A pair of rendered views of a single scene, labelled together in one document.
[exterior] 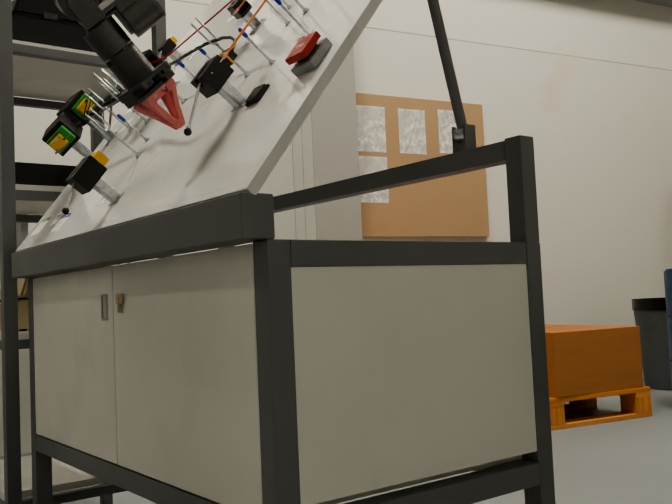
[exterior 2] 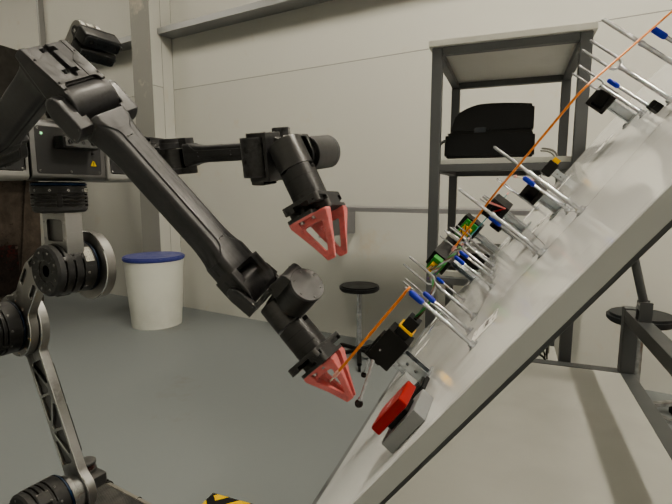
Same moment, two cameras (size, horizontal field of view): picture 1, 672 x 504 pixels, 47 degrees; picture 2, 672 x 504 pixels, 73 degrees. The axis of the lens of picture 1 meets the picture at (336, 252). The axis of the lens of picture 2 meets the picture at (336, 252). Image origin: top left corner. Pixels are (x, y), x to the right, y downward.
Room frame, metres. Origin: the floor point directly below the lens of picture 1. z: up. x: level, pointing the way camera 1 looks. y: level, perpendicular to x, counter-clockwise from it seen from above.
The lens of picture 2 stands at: (0.90, -0.33, 1.35)
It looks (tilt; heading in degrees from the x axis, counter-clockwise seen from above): 8 degrees down; 58
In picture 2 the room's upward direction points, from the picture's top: straight up
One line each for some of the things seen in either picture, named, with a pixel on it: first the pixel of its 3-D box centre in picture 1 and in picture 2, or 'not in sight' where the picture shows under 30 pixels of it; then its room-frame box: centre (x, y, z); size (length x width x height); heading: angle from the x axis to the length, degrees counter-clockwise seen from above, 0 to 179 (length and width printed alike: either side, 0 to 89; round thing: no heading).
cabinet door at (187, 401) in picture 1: (177, 371); not in sight; (1.35, 0.28, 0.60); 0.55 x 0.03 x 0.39; 37
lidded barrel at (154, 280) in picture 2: not in sight; (155, 289); (1.77, 4.52, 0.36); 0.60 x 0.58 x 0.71; 28
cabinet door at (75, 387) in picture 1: (72, 359); not in sight; (1.79, 0.61, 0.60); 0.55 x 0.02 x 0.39; 37
